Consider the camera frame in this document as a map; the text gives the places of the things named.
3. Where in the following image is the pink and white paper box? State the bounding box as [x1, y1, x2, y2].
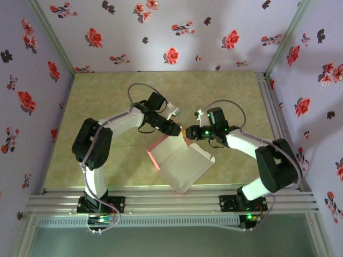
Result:
[146, 132, 216, 194]

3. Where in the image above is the thin black right gripper cable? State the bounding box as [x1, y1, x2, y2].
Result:
[208, 138, 229, 150]

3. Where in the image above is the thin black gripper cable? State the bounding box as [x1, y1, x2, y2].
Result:
[137, 120, 159, 134]
[208, 138, 229, 150]

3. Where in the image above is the thin black left gripper cable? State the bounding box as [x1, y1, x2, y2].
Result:
[137, 120, 159, 134]

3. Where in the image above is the lilac right arm cable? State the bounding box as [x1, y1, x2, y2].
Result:
[203, 99, 303, 232]

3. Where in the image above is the lilac arm cable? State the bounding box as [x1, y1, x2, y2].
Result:
[80, 82, 171, 236]
[203, 99, 303, 232]

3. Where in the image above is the lilac left arm cable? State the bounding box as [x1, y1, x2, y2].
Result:
[80, 82, 171, 236]

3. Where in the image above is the aluminium side rail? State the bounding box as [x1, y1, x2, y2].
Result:
[254, 71, 313, 193]

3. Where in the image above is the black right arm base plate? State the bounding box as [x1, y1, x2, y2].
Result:
[219, 194, 269, 213]

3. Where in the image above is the long aluminium base rail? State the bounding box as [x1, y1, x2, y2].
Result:
[25, 184, 319, 215]

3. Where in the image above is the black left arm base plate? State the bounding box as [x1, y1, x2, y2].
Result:
[77, 196, 126, 214]

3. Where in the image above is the grey slotted cable duct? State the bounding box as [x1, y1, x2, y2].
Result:
[36, 215, 241, 228]

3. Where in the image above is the aluminium corner post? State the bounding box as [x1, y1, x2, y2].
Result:
[26, 0, 77, 78]
[264, 0, 314, 79]

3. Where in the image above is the aluminium frame leg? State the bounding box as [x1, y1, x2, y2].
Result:
[10, 214, 38, 257]
[305, 213, 332, 257]

